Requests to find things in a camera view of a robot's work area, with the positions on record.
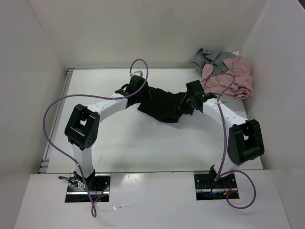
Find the black pleated skirt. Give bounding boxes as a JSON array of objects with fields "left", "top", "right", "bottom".
[{"left": 138, "top": 87, "right": 186, "bottom": 124}]

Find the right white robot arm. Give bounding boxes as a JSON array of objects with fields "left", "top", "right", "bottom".
[{"left": 178, "top": 80, "right": 264, "bottom": 187}]

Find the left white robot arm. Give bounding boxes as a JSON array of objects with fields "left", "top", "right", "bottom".
[{"left": 64, "top": 71, "right": 151, "bottom": 191}]

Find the grey skirt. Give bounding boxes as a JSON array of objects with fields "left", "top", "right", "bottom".
[{"left": 190, "top": 49, "right": 235, "bottom": 75}]

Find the pink skirt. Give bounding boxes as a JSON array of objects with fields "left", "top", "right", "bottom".
[{"left": 202, "top": 56, "right": 254, "bottom": 100}]

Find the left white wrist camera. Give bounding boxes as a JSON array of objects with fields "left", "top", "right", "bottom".
[{"left": 130, "top": 70, "right": 143, "bottom": 77}]

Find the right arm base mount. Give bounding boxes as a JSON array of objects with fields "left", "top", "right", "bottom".
[{"left": 193, "top": 172, "right": 239, "bottom": 201}]

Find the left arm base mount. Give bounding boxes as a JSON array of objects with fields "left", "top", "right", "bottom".
[{"left": 59, "top": 173, "right": 111, "bottom": 203}]

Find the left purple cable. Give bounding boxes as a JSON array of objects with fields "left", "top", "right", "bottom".
[{"left": 42, "top": 59, "right": 150, "bottom": 218}]

